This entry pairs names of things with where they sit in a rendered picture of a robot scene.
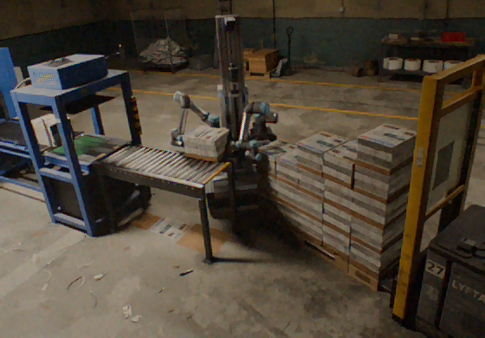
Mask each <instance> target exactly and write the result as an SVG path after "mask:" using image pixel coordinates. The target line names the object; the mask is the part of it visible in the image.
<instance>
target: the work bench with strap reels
mask: <svg viewBox="0 0 485 338"><path fill-rule="evenodd" d="M464 37H465V33H464V32H457V31H451V32H446V33H442V34H441V37H427V38H432V39H433V40H435V41H431V42H424V39H422V38H418V37H412V38H411V40H412V42H407V43H406V47H438V48H446V49H469V51H468V54H467V61H468V60H470V57H471V52H472V47H473V46H475V44H474V38H464ZM386 39H390V40H388V41H384V40H386ZM466 40H472V42H471V43H467V42H465V41H466ZM379 43H381V45H380V55H379V77H378V83H381V82H382V81H381V73H383V75H382V76H386V74H385V73H387V74H403V75H427V76H432V75H434V74H437V73H439V72H442V71H444V70H446V69H447V68H451V67H453V66H456V65H459V64H461V63H463V62H459V61H448V62H442V61H434V60H431V61H428V60H424V65H423V66H421V63H420V59H415V58H410V59H406V60H405V63H404V66H403V59H402V58H398V57H388V58H387V54H388V46H405V42H404V38H403V37H400V38H399V39H396V38H389V37H387V36H385V37H384V38H383V39H382V40H381V41H380V42H379ZM384 46H385V58H384V66H383V67H382V58H383V48H384ZM443 64H444V66H443ZM461 78H464V79H463V80H462V81H464V83H463V87H462V88H466V84H467V79H468V75H465V76H464V77H461Z"/></svg>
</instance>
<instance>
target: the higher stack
mask: <svg viewBox="0 0 485 338"><path fill-rule="evenodd" d="M416 135H417V131H414V130H411V129H409V128H405V127H400V126H396V125H391V124H384V125H381V126H379V127H376V128H374V129H371V131H369V132H367V133H364V134H362V135H360V136H359V137H358V138H357V158H356V159H357V160H360V161H363V162H365V163H367V164H370V165H375V166H378V167H381V168H384V169H386V170H388V171H390V170H391V169H393V168H395V167H396V166H399V165H400V164H402V163H404V162H405V161H406V160H408V159H411V158H412V157H414V154H415V142H416ZM412 167H413V162H412V163H410V164H408V165H406V166H404V167H402V168H401V169H400V170H399V171H397V172H395V173H393V174H392V175H391V176H386V175H384V174H383V173H380V172H375V171H373V170H371V169H369V168H366V167H363V166H360V165H355V170H354V171H355V173H354V174H355V175H354V176H355V177H354V178H355V182H354V183H355V185H354V186H357V187H358V188H361V189H363V190H365V191H368V192H369V193H372V194H374V195H377V196H379V197H381V198H384V199H388V198H390V197H391V196H393V195H394V194H396V193H397V192H399V191H401V189H402V188H404V187H405V186H407V185H408V184H409V183H410V182H411V175H412ZM409 193H410V188H409V189H408V190H406V191H405V192H403V193H402V194H400V196H398V197H397V198H395V199H393V200H392V201H391V202H390V203H388V204H383V203H380V202H378V201H377V200H374V199H372V198H369V197H367V196H365V195H363V194H361V193H358V192H356V191H354V192H353V194H352V195H353V204H352V211H353V212H356V213H358V214H359V215H361V216H363V217H366V218H368V219H370V220H371V221H373V222H375V223H377V224H382V225H385V224H387V223H388V222H391V221H392V220H393V219H394V218H395V217H398V214H400V213H401V212H402V211H404V210H406V209H407V206H408V200H409ZM406 213H407V212H406ZM406 213H405V214H404V215H403V216H402V217H401V218H399V219H398V221H395V222H394V223H392V224H391V225H389V226H388V227H387V228H386V229H384V230H383V231H382V230H381V229H379V228H378V227H376V226H374V225H371V224H367V223H366V222H364V221H362V220H360V219H358V218H356V217H353V216H352V222H351V228H352V233H351V235H352V236H354V237H356V238H358V239H360V240H362V241H363V242H364V243H366V244H370V245H372V246H374V247H376V248H378V249H379V250H380V251H381V250H382V249H383V248H384V247H385V246H387V245H388V244H390V243H391V242H392V241H393V240H394V241H395V239H396V238H397V237H399V236H400V235H402V234H403V233H404V226H405V220H406ZM402 245H403V237H401V238H400V239H399V240H398V241H397V242H396V243H395V244H394V245H393V246H391V247H390V248H389V249H388V250H386V251H385V252H383V253H382V254H381V255H379V254H378V253H377V252H375V251H373V250H370V249H368V248H367V247H365V246H364V245H363V244H358V243H356V242H355V241H353V240H351V247H350V248H351V249H350V251H349V252H350V253H349V255H350V256H349V257H350V258H351V259H353V260H355V261H357V262H360V263H362V264H363V265H364V266H366V267H367V268H369V269H371V270H373V271H375V272H376V273H377V274H379V273H380V272H381V271H382V270H383V269H385V268H386V267H387V266H388V265H389V264H390V263H392V261H393V260H394V259H395V258H397V257H398V256H399V255H401V251H402ZM397 263H400V258H399V259H398V260H397V261H396V262H395V263H394V264H393V265H392V266H391V267H390V268H389V269H388V270H387V271H386V272H385V273H384V274H382V275H380V276H378V277H376V276H374V275H373V274H371V273H369V272H367V271H366V270H363V269H361V268H360V267H359V266H358V265H357V264H355V263H351V262H349V264H348V265H349V266H348V275H350V276H352V277H354V278H355V279H356V278H357V279H359V281H361V282H362V283H364V284H365V285H367V286H369V287H370V288H372V289H373V290H376V291H377V290H378V284H379V278H380V277H382V276H384V277H385V278H387V279H389V280H390V279H391V278H392V277H393V270H394V266H395V265H396V264H397Z"/></svg>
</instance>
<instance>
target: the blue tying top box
mask: <svg viewBox="0 0 485 338"><path fill-rule="evenodd" d="M65 58H68V59H69V60H71V61H75V62H70V63H67V64H63V65H61V66H59V67H55V68H51V67H49V65H42V64H44V63H39V64H36V65H32V66H28V67H27V68H28V71H29V76H30V79H31V80H32V84H33V87H36V88H50V89H59V90H63V89H66V88H71V87H73V86H76V85H79V84H82V83H84V82H87V81H91V80H93V79H97V78H100V77H102V76H104V75H108V70H107V63H106V60H105V61H104V59H105V56H104V55H72V56H69V57H65ZM45 63H46V62H45Z"/></svg>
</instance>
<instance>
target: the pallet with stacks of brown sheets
mask: <svg viewBox="0 0 485 338"><path fill-rule="evenodd" d="M242 52H243V65H244V73H245V75H244V76H245V77H258V78H270V77H271V74H272V73H275V72H276V70H277V68H278V65H279V62H280V61H279V49H262V50H259V49H242ZM252 73H253V74H264V76H260V75H252Z"/></svg>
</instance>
